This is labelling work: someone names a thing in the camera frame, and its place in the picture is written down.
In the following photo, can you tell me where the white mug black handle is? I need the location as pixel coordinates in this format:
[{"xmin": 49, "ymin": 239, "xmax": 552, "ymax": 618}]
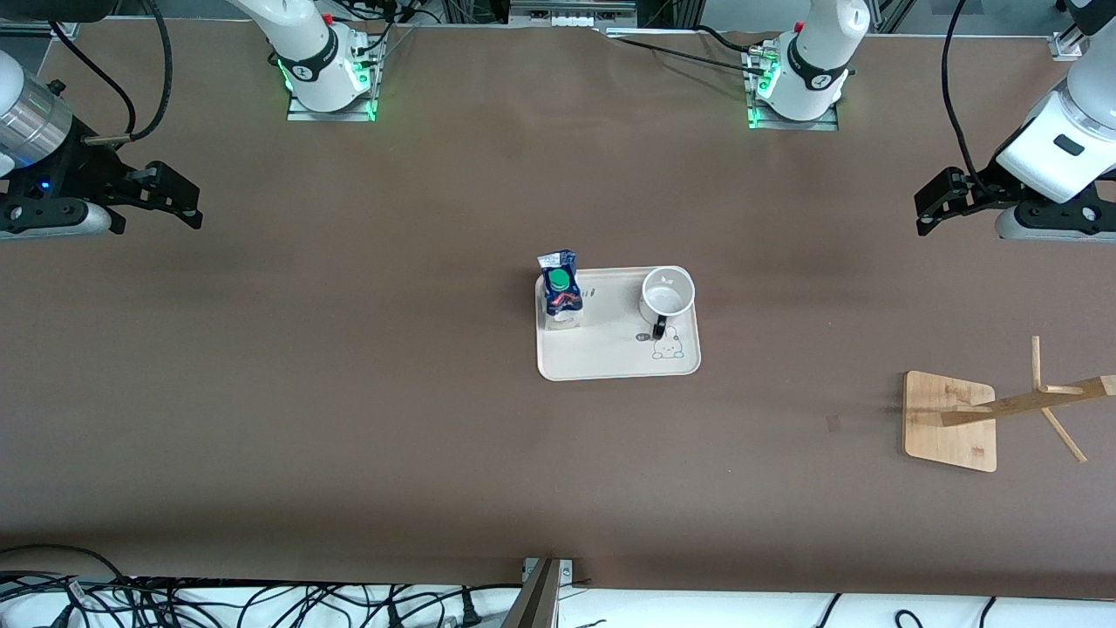
[{"xmin": 638, "ymin": 266, "xmax": 698, "ymax": 341}]

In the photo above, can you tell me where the blue milk carton green cap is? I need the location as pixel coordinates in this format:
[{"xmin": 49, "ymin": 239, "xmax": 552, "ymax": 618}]
[{"xmin": 536, "ymin": 249, "xmax": 583, "ymax": 331}]

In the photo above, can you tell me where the wooden cup rack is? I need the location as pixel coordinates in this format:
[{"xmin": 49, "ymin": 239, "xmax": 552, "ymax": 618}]
[{"xmin": 902, "ymin": 336, "xmax": 1116, "ymax": 474}]

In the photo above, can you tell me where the beige rabbit print tray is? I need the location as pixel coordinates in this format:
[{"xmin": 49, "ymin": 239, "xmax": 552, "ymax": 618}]
[{"xmin": 534, "ymin": 266, "xmax": 703, "ymax": 382}]

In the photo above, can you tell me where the grey power strip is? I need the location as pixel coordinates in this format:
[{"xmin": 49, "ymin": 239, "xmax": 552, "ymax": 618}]
[{"xmin": 508, "ymin": 0, "xmax": 639, "ymax": 29}]

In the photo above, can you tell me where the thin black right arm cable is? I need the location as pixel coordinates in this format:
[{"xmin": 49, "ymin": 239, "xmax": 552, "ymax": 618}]
[{"xmin": 48, "ymin": 21, "xmax": 139, "ymax": 145}]

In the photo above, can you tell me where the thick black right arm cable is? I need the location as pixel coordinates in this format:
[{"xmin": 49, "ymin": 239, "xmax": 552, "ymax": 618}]
[{"xmin": 131, "ymin": 0, "xmax": 174, "ymax": 140}]

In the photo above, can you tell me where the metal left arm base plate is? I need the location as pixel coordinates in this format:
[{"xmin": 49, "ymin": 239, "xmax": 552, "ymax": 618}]
[{"xmin": 745, "ymin": 48, "xmax": 840, "ymax": 133}]

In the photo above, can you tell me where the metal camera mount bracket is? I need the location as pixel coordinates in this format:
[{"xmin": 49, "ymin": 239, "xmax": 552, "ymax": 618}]
[{"xmin": 501, "ymin": 556, "xmax": 575, "ymax": 628}]

